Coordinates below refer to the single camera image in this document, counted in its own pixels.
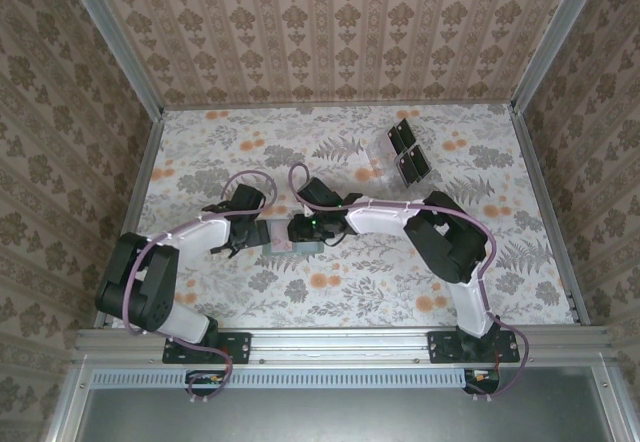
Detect green card holder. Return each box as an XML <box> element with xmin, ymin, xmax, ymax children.
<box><xmin>262</xmin><ymin>217</ymin><xmax>325</xmax><ymax>257</ymax></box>

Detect clear acrylic card stand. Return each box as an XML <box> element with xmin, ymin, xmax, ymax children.
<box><xmin>364</xmin><ymin>118</ymin><xmax>434</xmax><ymax>193</ymax></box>

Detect floral printed table cover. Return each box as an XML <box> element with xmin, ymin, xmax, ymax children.
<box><xmin>112</xmin><ymin>103</ymin><xmax>576</xmax><ymax>329</ymax></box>

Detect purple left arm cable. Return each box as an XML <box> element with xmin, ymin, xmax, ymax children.
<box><xmin>122</xmin><ymin>170</ymin><xmax>280</xmax><ymax>406</ymax></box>

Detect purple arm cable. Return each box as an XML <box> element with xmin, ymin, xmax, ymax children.
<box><xmin>122</xmin><ymin>170</ymin><xmax>280</xmax><ymax>406</ymax></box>
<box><xmin>289</xmin><ymin>162</ymin><xmax>537</xmax><ymax>403</ymax></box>

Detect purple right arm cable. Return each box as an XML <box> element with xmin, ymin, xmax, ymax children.
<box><xmin>289</xmin><ymin>162</ymin><xmax>537</xmax><ymax>403</ymax></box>

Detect aluminium table edge rail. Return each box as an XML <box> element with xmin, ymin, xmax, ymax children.
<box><xmin>509</xmin><ymin>104</ymin><xmax>594</xmax><ymax>327</ymax></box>
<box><xmin>92</xmin><ymin>109</ymin><xmax>166</xmax><ymax>331</ymax></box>

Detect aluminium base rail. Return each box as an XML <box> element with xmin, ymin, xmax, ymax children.
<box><xmin>72</xmin><ymin>325</ymin><xmax>619</xmax><ymax>366</ymax></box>

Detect grey slotted cable duct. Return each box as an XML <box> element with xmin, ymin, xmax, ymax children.
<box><xmin>92</xmin><ymin>367</ymin><xmax>501</xmax><ymax>389</ymax></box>

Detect aluminium frame post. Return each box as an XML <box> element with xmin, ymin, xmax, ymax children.
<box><xmin>44</xmin><ymin>361</ymin><xmax>94</xmax><ymax>442</ymax></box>
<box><xmin>592</xmin><ymin>351</ymin><xmax>640</xmax><ymax>442</ymax></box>
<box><xmin>58</xmin><ymin>0</ymin><xmax>166</xmax><ymax>119</ymax></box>
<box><xmin>510</xmin><ymin>0</ymin><xmax>599</xmax><ymax>116</ymax></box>

